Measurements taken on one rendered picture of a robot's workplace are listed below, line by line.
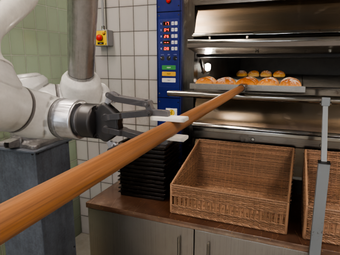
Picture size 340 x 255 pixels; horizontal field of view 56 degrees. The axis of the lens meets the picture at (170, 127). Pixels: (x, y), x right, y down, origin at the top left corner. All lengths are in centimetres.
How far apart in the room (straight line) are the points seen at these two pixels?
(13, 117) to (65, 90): 63
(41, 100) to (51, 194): 42
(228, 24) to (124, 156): 153
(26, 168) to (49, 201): 100
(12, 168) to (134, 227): 68
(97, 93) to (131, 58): 85
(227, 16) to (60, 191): 168
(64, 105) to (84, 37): 51
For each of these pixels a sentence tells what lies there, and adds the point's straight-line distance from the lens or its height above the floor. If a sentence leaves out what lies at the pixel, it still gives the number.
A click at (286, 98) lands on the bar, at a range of 149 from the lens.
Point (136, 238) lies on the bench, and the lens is 174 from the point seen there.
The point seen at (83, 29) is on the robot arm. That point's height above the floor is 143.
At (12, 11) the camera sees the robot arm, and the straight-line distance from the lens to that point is 82.
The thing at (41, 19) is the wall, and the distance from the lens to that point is 220.
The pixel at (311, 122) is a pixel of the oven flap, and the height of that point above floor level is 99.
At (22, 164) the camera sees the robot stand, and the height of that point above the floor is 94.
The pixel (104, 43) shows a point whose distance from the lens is 213.
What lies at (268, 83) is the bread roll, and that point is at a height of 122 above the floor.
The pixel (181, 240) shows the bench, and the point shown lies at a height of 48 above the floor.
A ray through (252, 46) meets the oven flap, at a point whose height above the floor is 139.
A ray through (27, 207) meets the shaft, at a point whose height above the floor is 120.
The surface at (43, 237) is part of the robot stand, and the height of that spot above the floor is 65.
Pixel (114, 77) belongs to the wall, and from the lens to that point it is 218.
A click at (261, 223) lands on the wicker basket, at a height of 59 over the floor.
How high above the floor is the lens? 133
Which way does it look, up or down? 12 degrees down
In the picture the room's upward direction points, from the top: straight up
